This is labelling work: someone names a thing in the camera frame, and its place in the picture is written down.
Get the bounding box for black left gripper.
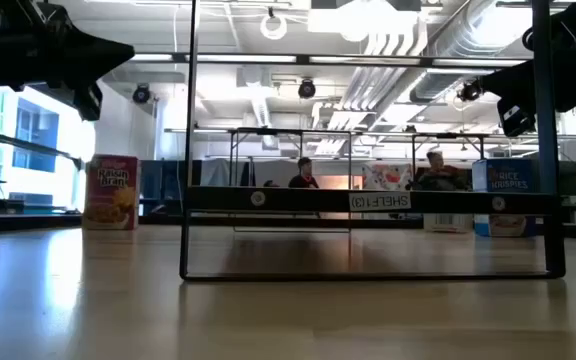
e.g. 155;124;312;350
0;0;136;122

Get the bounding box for black table frame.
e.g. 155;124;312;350
0;212;576;241

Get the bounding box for dark blue partition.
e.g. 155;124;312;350
140;159;203;202

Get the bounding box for blue Rice Krispies box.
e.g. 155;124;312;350
471;158;540;238

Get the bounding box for long ceiling light strip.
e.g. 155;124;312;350
127;51;532;70

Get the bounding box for yellow Corn Pops box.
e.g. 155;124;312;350
421;167;475;235

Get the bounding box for wooden shelf with black frame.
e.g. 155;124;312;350
179;0;567;282

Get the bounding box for white hanging ring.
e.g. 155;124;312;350
259;6;289;42

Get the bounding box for magenta Raisin Bran box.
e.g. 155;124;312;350
82;153;141;232

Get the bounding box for person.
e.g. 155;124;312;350
414;149;469;191
287;156;320;190

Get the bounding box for white colourful printed bag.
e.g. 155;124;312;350
361;163;413;192

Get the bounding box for white ceiling light fixture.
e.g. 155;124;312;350
307;0;429;57

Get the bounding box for black ceiling spotlight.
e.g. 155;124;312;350
131;83;152;105
456;79;484;104
297;77;317;100

